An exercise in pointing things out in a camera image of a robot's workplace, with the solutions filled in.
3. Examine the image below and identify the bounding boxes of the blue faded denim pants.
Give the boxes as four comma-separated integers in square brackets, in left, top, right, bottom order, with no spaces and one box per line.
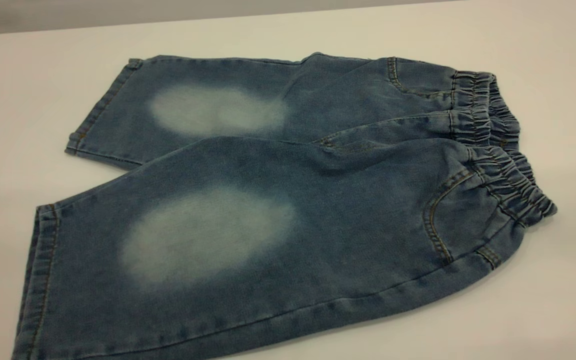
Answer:
[12,51,558,360]

